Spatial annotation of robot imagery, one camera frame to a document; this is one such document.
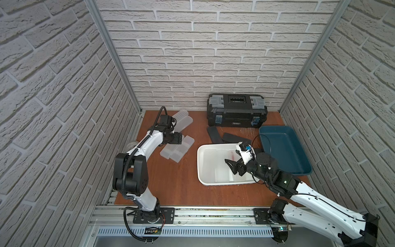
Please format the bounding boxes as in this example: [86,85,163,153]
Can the small translucent pencil case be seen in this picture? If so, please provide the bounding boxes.
[226,150,241,161]

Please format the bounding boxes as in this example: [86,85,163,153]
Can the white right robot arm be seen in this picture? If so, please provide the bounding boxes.
[225,149,379,247]

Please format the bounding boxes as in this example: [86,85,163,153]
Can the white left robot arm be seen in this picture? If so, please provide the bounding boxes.
[112,115,182,222]

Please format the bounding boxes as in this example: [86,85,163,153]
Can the smooth translucent pencil case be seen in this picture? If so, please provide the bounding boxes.
[174,116,193,132]

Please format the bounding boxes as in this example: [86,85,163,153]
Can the white plastic storage box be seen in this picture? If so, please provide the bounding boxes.
[197,143,257,186]

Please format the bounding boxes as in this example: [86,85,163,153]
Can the ribbed translucent pencil case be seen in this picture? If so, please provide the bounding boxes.
[172,110,189,121]

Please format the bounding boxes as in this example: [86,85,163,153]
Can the flat black pencil case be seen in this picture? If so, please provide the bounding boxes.
[222,133,252,145]

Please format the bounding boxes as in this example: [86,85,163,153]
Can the long black pencil case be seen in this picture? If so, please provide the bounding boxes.
[207,126,223,144]

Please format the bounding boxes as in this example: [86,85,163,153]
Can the teal plastic storage tray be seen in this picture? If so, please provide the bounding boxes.
[259,126,312,176]

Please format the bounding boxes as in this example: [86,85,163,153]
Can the clear tape roll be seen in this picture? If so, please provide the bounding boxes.
[127,142,138,150]

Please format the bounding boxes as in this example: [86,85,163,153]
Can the black plastic toolbox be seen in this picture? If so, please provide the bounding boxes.
[207,93,268,128]

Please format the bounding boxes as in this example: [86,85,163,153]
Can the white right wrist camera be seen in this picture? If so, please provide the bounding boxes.
[236,142,255,165]

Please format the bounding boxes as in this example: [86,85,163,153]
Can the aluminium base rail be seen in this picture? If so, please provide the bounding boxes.
[89,206,340,238]

